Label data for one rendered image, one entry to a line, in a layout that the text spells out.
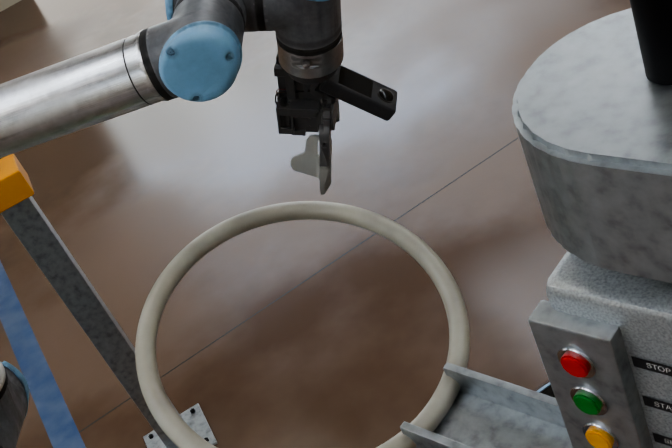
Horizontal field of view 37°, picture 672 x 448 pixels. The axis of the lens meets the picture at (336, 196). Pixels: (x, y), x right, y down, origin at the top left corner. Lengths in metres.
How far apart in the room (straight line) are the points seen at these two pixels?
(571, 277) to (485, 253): 2.48
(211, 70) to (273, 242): 2.64
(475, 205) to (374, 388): 0.83
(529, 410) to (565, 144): 0.68
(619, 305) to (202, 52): 0.56
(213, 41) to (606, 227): 0.55
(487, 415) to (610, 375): 0.54
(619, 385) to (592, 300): 0.08
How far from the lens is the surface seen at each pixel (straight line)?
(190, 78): 1.19
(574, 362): 0.90
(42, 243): 2.75
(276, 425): 3.13
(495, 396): 1.42
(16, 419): 1.91
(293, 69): 1.37
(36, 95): 1.27
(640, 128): 0.77
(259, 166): 4.27
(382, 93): 1.44
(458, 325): 1.49
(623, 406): 0.93
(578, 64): 0.86
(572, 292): 0.88
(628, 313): 0.86
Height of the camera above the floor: 2.14
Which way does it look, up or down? 34 degrees down
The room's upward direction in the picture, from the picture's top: 25 degrees counter-clockwise
